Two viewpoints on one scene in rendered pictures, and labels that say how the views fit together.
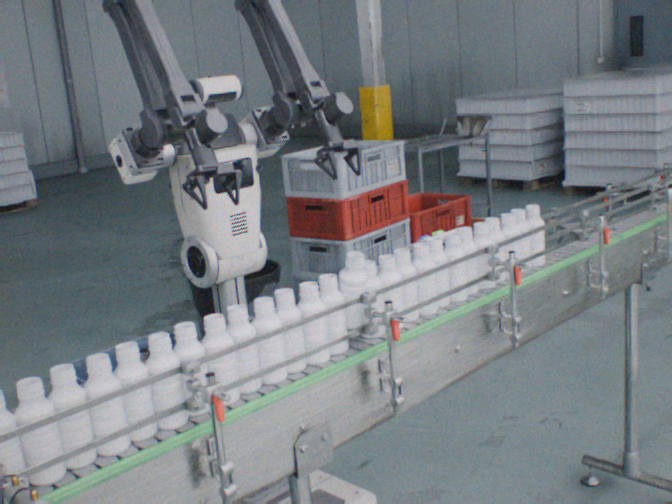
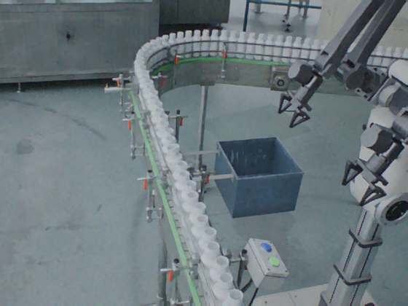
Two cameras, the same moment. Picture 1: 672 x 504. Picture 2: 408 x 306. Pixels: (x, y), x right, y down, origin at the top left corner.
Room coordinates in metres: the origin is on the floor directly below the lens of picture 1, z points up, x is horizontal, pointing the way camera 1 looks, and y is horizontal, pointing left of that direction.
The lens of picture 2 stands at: (2.34, -1.23, 2.06)
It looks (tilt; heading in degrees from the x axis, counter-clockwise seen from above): 33 degrees down; 117
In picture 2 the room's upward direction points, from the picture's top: 5 degrees clockwise
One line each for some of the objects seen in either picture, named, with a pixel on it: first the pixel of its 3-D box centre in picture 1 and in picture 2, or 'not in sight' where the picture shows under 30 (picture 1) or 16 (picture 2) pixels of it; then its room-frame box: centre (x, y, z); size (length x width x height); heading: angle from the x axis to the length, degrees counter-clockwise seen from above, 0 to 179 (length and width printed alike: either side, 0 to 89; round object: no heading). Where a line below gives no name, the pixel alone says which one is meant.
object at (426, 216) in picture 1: (418, 219); not in sight; (4.97, -0.52, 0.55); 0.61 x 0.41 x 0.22; 137
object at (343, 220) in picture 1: (349, 207); not in sight; (4.42, -0.08, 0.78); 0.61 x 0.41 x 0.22; 140
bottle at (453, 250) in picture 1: (453, 267); (199, 238); (1.89, -0.28, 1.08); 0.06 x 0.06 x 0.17
